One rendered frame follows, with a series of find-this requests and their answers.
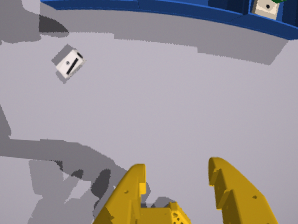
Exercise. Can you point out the cream domino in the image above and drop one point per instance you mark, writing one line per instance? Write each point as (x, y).
(266, 8)

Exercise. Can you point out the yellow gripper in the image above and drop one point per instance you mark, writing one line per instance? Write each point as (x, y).
(240, 201)

